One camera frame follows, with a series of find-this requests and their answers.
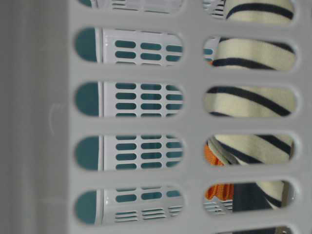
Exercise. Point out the orange knitted cloth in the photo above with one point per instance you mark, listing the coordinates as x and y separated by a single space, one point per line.
222 191

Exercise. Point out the white plastic shopping basket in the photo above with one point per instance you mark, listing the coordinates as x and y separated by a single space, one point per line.
40 124

